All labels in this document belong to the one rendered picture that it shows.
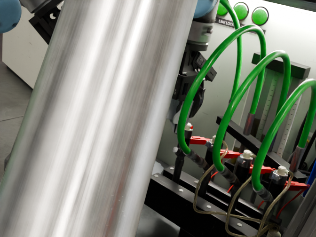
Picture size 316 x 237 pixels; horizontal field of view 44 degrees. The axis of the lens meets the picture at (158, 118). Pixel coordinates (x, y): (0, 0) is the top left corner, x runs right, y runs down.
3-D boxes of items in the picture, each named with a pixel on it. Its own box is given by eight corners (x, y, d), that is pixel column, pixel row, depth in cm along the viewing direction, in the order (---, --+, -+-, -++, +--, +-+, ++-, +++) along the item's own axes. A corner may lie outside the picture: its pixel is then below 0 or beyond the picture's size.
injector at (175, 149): (157, 204, 99) (173, 129, 91) (169, 198, 103) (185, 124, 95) (166, 210, 98) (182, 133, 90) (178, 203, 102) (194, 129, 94)
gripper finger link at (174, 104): (151, 131, 88) (159, 92, 85) (168, 126, 93) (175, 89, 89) (162, 136, 87) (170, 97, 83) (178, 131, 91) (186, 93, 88)
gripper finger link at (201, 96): (177, 113, 88) (185, 75, 85) (181, 111, 89) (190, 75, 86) (194, 120, 86) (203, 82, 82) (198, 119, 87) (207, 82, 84)
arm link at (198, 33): (191, 15, 85) (223, 24, 80) (186, 36, 86) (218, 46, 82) (169, 14, 79) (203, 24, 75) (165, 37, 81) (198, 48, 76)
